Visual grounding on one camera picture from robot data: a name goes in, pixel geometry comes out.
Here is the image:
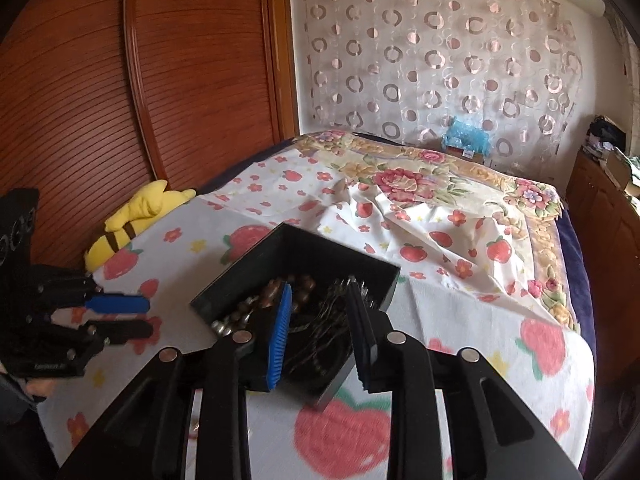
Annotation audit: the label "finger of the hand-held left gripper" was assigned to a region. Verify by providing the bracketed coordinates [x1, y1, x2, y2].
[35, 272, 151, 316]
[30, 317, 155, 357]

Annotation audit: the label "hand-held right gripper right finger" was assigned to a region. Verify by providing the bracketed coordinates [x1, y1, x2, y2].
[345, 282, 586, 480]

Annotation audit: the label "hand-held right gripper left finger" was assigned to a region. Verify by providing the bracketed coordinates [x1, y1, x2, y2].
[57, 280, 294, 480]

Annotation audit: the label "dark metal hairpins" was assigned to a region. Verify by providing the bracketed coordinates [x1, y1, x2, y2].
[284, 277, 382, 377]

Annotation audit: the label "brown wooden bead bracelet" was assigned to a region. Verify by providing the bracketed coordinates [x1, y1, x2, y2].
[232, 273, 317, 322]

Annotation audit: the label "silver chain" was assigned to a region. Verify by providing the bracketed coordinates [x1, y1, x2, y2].
[210, 312, 252, 337]

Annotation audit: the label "black cardboard box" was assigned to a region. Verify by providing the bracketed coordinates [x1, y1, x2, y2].
[189, 222, 401, 409]

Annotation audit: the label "person's left hand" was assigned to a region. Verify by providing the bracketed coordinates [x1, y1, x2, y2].
[22, 376, 59, 399]

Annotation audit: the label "yellow plush toy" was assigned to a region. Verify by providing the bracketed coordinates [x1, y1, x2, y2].
[83, 179, 197, 272]

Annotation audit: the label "floral blanket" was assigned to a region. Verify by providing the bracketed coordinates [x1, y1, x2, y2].
[294, 129, 577, 335]

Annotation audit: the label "blue plastic bag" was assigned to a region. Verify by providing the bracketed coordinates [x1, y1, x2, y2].
[442, 115, 494, 154]

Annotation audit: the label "dark blue bedsheet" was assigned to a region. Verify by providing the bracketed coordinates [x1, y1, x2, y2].
[554, 199, 602, 362]

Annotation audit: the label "wooden wardrobe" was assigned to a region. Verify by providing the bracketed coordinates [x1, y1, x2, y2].
[0, 0, 302, 287]

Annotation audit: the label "long wooden cabinet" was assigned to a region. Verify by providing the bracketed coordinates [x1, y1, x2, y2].
[565, 149, 640, 292]

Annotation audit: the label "circle patterned sheer curtain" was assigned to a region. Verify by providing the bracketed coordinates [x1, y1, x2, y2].
[292, 0, 587, 187]

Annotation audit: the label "open cardboard box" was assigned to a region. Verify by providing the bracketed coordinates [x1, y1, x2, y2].
[604, 147, 640, 192]

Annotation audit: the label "dark bag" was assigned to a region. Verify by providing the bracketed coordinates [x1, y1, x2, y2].
[584, 114, 629, 162]

